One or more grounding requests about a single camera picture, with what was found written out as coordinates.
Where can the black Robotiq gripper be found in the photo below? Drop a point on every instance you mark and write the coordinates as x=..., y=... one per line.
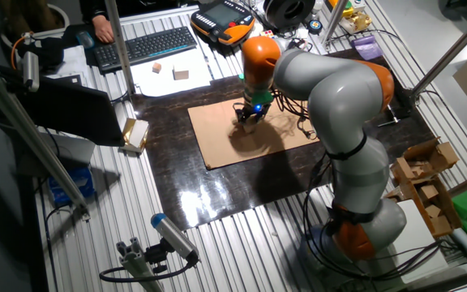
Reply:
x=251, y=111

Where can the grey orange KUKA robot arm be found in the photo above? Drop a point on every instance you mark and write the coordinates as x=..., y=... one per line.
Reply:
x=339, y=93

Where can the dark sleeved forearm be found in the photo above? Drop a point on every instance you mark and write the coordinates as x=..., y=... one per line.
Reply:
x=91, y=9

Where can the pale wooden block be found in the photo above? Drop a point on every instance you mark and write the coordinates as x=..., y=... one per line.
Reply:
x=181, y=73

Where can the person's bare hand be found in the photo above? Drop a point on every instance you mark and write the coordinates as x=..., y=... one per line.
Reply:
x=104, y=29

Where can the brown cardboard sheet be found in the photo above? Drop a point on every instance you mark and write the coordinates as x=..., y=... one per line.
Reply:
x=213, y=138

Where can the dark glossy mat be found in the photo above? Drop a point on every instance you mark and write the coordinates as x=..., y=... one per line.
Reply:
x=217, y=190

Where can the colourful puzzle cube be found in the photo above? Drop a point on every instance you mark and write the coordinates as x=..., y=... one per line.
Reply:
x=267, y=33

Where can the white rounded object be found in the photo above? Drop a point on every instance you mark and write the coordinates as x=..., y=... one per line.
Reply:
x=255, y=29

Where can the white paper sheet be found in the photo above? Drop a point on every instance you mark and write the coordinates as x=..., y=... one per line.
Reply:
x=164, y=83

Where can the orange black teach pendant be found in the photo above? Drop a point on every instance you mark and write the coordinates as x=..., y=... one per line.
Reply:
x=223, y=22

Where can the small brown wooden cube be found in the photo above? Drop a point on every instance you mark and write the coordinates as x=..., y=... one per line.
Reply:
x=157, y=67

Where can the black blue tape measure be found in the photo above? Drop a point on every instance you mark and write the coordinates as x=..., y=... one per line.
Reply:
x=315, y=27

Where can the black filament spool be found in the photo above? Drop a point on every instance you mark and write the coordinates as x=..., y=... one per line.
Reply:
x=288, y=12

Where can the gold and white box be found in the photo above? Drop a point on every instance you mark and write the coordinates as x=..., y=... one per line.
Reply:
x=135, y=134

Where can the black computer keyboard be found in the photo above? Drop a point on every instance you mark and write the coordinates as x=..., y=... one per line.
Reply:
x=144, y=48

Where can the purple plastic bag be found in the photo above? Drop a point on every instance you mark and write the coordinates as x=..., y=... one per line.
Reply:
x=366, y=47

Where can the black laptop screen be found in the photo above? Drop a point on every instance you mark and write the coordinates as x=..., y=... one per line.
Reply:
x=71, y=111

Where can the grey flat box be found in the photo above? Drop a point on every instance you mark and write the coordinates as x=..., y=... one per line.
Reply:
x=71, y=150

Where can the grey aluminium profile stub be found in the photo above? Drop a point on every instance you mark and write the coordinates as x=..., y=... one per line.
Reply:
x=136, y=263

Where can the dark computer mouse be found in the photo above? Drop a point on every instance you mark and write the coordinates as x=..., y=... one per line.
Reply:
x=85, y=39

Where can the torn cardboard box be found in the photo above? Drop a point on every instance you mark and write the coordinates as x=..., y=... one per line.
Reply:
x=428, y=160

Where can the blue plastic package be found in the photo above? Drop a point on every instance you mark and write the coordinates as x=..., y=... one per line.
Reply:
x=73, y=186

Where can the white paper stack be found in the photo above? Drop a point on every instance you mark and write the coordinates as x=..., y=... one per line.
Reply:
x=69, y=65

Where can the open cardboard box with scraps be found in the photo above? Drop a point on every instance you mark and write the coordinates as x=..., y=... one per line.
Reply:
x=440, y=215

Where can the white round bin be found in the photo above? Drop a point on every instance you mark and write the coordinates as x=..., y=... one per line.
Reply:
x=61, y=12

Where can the black fabric pouch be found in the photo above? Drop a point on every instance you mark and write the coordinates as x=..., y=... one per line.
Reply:
x=43, y=52

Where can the white paper roll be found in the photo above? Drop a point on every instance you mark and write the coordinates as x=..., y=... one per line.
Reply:
x=466, y=245

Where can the thin aluminium post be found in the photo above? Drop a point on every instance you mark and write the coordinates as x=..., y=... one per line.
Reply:
x=334, y=20

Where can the silver camera with blue cap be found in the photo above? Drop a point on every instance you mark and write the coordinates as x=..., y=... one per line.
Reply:
x=174, y=237

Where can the silver metal bracket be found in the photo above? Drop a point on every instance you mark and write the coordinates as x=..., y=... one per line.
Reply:
x=391, y=117

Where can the upright aluminium post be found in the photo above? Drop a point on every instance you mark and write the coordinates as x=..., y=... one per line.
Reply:
x=119, y=44

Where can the black camera bracket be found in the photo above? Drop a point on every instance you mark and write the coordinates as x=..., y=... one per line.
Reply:
x=156, y=255

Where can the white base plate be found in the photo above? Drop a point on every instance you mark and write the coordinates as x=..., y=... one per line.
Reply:
x=420, y=235

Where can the long aluminium frame bar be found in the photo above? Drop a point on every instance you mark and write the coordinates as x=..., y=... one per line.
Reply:
x=31, y=134

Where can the slanted aluminium frame bar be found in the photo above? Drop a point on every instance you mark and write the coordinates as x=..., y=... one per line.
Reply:
x=456, y=46

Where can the silver depth camera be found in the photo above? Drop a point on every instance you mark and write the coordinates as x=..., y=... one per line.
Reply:
x=31, y=71

